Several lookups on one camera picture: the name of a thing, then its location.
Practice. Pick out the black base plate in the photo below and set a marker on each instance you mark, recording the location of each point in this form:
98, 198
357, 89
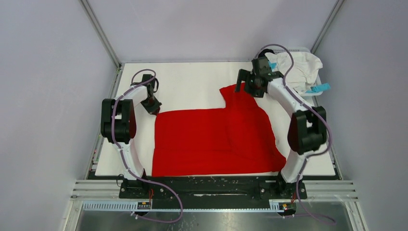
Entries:
215, 192

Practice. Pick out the teal t shirt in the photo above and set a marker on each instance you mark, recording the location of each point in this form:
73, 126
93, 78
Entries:
303, 78

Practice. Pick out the red t shirt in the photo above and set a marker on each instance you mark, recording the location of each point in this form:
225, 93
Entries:
235, 139

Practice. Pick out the controller board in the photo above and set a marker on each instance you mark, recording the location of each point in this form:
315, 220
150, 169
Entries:
287, 208
144, 205

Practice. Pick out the left controller board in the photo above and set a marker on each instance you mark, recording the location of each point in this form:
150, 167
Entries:
144, 205

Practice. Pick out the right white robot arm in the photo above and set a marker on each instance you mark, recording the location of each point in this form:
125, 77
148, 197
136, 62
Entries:
307, 131

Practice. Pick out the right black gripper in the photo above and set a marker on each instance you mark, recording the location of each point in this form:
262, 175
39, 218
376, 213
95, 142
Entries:
242, 76

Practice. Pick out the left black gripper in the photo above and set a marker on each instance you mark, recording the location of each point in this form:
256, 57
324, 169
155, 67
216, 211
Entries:
154, 109

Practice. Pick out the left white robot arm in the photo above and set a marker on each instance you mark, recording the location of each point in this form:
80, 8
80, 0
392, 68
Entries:
119, 126

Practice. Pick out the white t shirt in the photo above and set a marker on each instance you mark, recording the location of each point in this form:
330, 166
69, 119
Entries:
301, 68

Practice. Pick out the right controller board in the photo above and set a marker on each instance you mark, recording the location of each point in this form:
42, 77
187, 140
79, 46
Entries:
287, 208

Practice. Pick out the black t shirt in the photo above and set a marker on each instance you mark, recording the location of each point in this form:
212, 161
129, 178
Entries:
263, 53

